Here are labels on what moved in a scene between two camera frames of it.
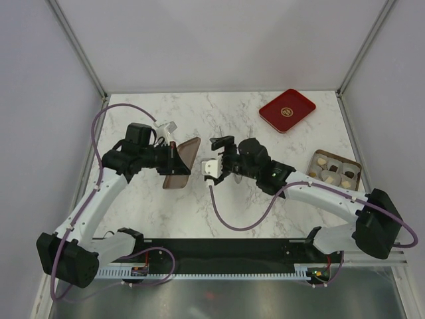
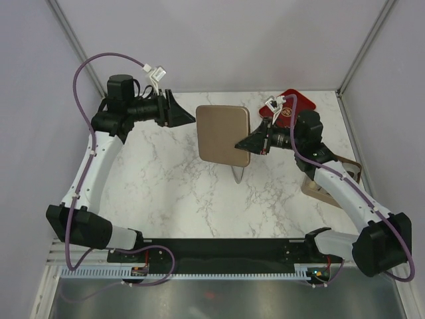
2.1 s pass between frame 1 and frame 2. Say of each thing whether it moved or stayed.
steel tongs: stayed
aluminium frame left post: stayed
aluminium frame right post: stayed
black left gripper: moved
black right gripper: moved
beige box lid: moved
